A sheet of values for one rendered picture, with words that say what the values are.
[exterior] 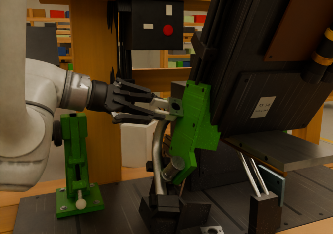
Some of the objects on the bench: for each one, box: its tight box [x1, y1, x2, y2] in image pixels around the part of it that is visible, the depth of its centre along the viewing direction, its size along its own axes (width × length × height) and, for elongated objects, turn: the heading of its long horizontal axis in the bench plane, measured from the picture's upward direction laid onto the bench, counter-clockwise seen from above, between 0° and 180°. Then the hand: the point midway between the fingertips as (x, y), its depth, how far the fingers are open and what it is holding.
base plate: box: [12, 165, 333, 234], centre depth 90 cm, size 42×110×2 cm, turn 111°
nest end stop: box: [150, 207, 180, 219], centre depth 73 cm, size 4×7×6 cm, turn 111°
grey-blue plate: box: [257, 165, 285, 229], centre depth 77 cm, size 10×2×14 cm, turn 21°
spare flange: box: [200, 226, 224, 234], centre depth 73 cm, size 6×4×1 cm
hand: (164, 109), depth 78 cm, fingers closed on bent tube, 3 cm apart
